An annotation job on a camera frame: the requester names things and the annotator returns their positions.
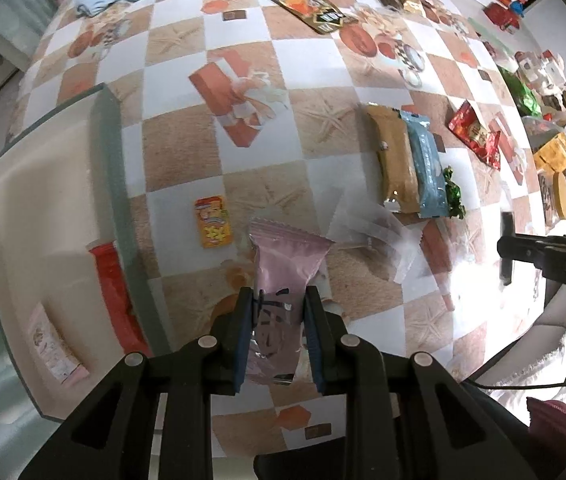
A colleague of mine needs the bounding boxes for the pink white snack packet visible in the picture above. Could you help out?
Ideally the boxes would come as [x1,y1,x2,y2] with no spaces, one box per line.
[27,302,90,387]

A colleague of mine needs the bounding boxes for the black orange snack packet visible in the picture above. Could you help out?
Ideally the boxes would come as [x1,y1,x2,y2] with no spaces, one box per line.
[269,0,359,35]

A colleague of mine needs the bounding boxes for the jar with wooden lid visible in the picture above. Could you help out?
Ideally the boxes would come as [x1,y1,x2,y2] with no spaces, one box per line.
[545,172,566,221]

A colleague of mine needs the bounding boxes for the clear plastic bag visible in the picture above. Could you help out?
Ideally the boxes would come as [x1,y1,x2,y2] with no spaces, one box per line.
[327,195,424,283]

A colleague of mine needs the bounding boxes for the white upholstered chair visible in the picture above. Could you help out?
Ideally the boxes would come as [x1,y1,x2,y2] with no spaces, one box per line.
[473,285,566,411]

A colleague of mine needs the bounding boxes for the long red snack packet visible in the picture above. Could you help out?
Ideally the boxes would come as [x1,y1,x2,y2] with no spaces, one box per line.
[88,242,151,358]

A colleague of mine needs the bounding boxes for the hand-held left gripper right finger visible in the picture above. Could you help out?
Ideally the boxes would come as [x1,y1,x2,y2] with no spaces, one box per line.
[304,285,564,480]

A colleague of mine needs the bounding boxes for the black cable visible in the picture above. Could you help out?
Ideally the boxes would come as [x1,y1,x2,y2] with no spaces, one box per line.
[463,380,566,392]

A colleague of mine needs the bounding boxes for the light blue snack packet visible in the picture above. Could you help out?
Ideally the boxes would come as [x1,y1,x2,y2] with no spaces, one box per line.
[400,110,451,218]

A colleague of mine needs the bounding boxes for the red snack bag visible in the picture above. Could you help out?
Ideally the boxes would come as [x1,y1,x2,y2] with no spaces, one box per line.
[448,101,502,171]

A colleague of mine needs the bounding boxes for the checkered printed tablecloth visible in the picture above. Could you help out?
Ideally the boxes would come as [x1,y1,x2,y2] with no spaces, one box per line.
[10,0,554,461]

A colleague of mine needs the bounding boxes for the pink cloth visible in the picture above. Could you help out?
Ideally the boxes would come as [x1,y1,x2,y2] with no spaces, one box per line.
[527,397,566,442]

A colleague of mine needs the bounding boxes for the green candy wrapper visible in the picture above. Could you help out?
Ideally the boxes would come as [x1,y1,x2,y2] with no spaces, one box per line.
[440,166,468,220]

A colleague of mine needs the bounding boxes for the white storage box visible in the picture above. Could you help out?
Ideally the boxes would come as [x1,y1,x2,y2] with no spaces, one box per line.
[0,82,174,421]

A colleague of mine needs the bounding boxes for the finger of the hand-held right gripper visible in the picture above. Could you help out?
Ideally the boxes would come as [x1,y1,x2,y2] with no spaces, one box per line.
[497,212,546,286]

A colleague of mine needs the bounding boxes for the green snack bag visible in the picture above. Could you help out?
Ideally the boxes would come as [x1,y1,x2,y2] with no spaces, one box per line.
[498,65,544,116]

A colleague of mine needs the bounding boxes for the small yellow snack packet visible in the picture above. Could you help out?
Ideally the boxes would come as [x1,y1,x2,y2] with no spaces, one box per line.
[193,196,233,250]

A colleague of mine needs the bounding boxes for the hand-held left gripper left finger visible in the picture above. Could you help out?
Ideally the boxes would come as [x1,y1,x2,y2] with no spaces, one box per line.
[18,287,255,480]

